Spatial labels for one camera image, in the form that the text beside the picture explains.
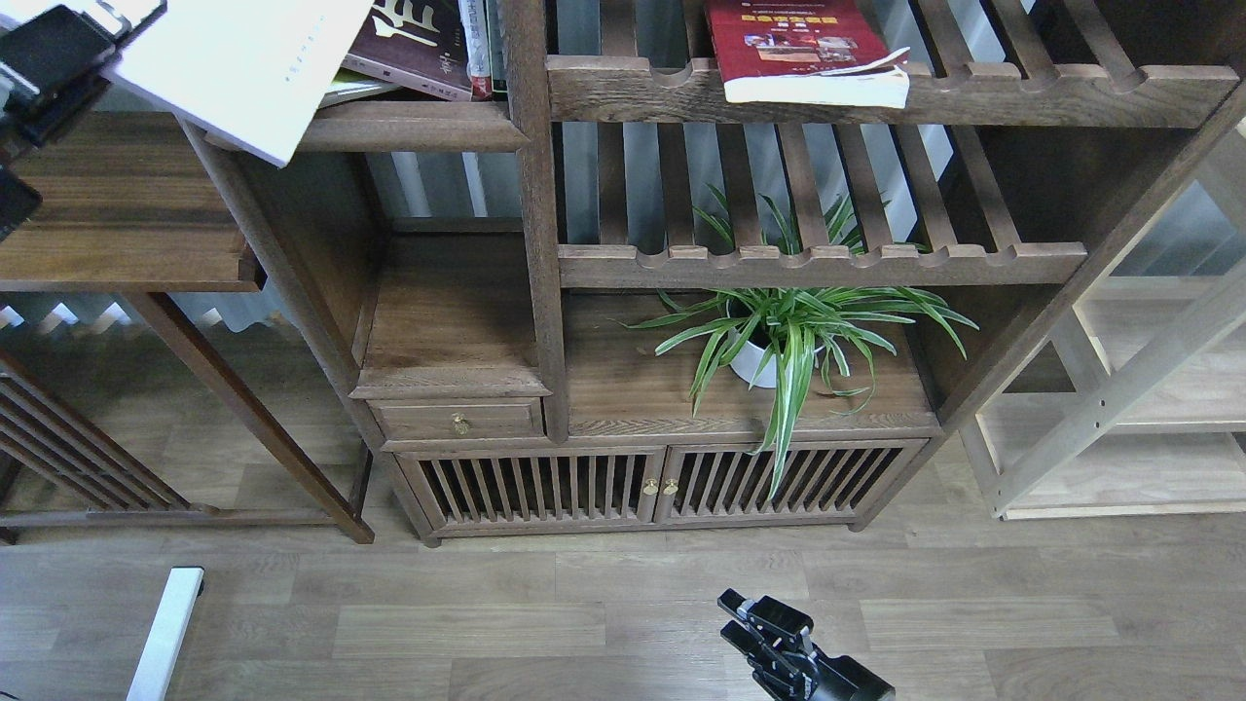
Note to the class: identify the dark green upright book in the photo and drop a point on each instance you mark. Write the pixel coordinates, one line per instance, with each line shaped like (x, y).
(496, 46)

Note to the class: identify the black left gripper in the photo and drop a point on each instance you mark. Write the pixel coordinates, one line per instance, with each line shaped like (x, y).
(51, 65)

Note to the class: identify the light wooden shelf rack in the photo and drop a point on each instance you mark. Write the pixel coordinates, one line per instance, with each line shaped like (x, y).
(1136, 404)

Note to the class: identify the dark wooden bookshelf cabinet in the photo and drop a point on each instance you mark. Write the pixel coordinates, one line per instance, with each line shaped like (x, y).
(494, 258)

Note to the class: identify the yellow green paperback book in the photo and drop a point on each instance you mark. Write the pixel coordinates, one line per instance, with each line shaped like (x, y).
(349, 85)

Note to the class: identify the maroon book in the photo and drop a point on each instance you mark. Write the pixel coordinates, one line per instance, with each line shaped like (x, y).
(416, 44)

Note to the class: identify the white plant pot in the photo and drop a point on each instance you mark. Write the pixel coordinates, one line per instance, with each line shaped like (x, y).
(749, 363)

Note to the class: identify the white purple paperback book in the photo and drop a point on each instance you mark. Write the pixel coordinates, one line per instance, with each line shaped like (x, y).
(252, 72)

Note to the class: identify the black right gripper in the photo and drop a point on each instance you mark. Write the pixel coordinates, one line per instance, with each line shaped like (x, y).
(775, 640)

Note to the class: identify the white red upright book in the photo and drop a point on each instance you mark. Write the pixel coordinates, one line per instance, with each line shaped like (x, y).
(479, 64)

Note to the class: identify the dark wooden side table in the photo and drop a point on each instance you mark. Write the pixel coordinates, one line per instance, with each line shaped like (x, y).
(128, 209)

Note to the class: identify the green spider plant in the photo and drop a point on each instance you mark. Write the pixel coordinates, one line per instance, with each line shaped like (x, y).
(811, 326)

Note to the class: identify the white metal stand leg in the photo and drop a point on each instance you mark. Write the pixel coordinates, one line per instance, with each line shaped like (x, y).
(155, 668)

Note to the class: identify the red paperback book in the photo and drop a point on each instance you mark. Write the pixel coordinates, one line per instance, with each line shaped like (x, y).
(804, 52)

